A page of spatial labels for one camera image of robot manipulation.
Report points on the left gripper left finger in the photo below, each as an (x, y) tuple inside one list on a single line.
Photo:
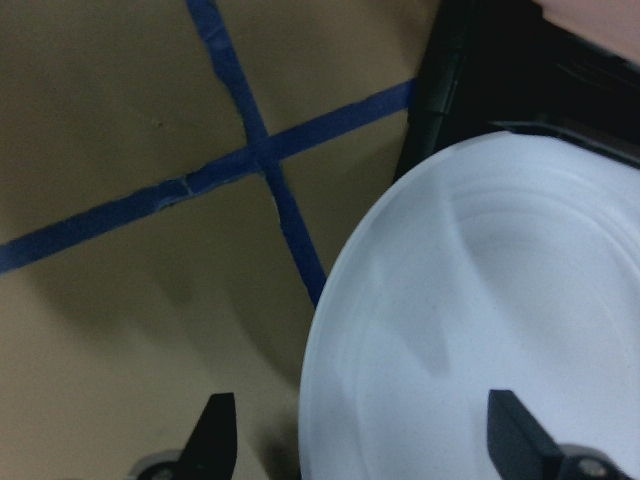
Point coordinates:
[(210, 450)]

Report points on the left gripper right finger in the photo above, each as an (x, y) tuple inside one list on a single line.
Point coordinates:
[(520, 448)]

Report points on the blue plate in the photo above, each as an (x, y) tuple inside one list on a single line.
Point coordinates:
[(502, 262)]

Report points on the black dish rack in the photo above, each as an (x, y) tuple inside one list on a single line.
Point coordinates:
[(502, 66)]

